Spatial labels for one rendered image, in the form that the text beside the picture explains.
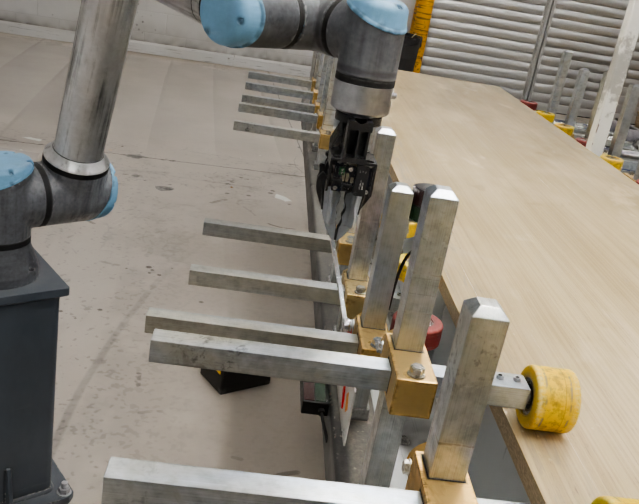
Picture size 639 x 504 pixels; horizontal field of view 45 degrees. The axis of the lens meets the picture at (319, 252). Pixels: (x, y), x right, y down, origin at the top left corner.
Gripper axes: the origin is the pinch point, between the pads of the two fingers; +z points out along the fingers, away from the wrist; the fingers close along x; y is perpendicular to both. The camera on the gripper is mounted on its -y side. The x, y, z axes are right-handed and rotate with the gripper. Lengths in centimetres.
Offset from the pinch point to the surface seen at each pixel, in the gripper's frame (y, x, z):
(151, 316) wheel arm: 12.3, -26.7, 13.4
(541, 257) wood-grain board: -28, 46, 9
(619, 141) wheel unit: -159, 116, 6
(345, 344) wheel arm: 12.3, 3.2, 13.9
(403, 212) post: 8.5, 8.5, -7.5
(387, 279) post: 8.6, 8.3, 3.7
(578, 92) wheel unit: -209, 116, -3
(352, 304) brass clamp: -9.2, 6.6, 17.0
